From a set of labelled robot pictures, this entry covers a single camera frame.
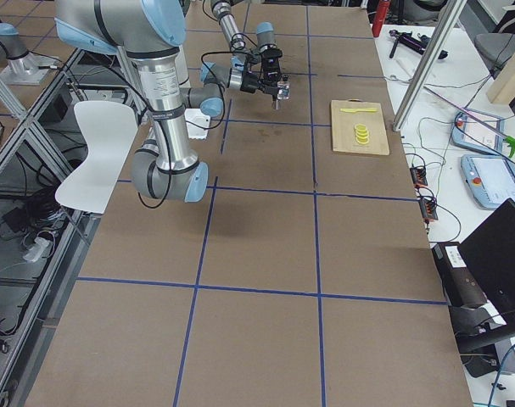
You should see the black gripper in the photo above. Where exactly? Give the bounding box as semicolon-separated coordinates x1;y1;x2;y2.
260;47;288;96
240;64;265;93

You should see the clear glass cup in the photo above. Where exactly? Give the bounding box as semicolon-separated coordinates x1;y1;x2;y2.
277;81;290;100

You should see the yellow plastic knife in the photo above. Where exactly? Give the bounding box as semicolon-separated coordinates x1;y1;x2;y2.
339;108;378;114

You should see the bamboo cutting board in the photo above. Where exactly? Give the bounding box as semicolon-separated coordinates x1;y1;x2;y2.
330;100;389;156

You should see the black purple tool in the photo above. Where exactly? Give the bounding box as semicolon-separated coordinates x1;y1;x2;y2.
389;30;431;59

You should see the white chair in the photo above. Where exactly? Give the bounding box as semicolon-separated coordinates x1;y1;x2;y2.
55;101;137;215

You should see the upper teach pendant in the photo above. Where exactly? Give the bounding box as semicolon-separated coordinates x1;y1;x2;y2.
451;109;505;154

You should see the teach pendant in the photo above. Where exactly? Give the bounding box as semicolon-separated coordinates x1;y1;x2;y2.
451;109;505;154
461;154;515;209

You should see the lower teach pendant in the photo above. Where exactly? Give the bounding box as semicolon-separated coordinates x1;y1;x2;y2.
461;154;515;209

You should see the wooden plank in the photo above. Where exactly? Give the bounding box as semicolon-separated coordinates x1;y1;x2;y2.
487;52;515;104

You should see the black monitor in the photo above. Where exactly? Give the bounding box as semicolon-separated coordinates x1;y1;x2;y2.
459;198;515;322

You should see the black box with label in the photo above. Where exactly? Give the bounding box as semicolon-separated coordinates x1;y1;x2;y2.
433;242;487;309

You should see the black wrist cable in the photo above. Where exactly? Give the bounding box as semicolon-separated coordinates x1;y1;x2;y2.
199;49;258;81

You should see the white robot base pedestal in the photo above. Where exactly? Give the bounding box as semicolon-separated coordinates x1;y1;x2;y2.
178;46;214;142

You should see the aluminium frame post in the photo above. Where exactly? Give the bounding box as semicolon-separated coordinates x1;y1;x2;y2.
393;0;467;131

